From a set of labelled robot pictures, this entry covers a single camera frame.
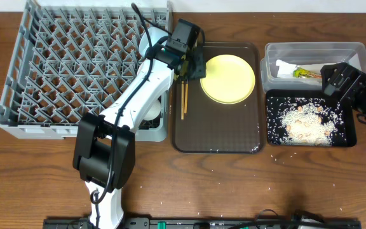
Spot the wooden chopstick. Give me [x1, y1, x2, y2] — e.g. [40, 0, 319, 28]
[180, 81, 185, 120]
[184, 81, 188, 114]

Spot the yellow plate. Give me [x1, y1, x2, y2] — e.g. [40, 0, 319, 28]
[200, 54, 256, 104]

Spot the green snack wrapper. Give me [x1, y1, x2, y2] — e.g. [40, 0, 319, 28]
[292, 67, 322, 79]

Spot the light blue bowl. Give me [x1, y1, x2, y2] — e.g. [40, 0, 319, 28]
[139, 27, 168, 57]

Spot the white paper napkin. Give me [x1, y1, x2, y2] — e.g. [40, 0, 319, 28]
[275, 60, 322, 78]

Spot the white cup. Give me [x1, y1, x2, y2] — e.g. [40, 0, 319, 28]
[144, 100, 161, 121]

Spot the rice food waste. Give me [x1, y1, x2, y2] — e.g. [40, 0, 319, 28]
[266, 97, 347, 146]

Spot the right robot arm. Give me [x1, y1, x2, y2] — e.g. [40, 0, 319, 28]
[320, 62, 366, 124]

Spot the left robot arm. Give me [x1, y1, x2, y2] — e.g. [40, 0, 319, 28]
[72, 19, 206, 228]

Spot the black waste tray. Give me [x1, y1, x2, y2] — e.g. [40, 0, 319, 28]
[266, 90, 357, 148]

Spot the grey dishwasher rack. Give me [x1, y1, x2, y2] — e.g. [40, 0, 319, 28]
[0, 0, 173, 142]

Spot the clear plastic bin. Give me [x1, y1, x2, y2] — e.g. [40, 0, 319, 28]
[261, 42, 366, 92]

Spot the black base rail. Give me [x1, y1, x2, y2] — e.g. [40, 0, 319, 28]
[42, 209, 362, 229]

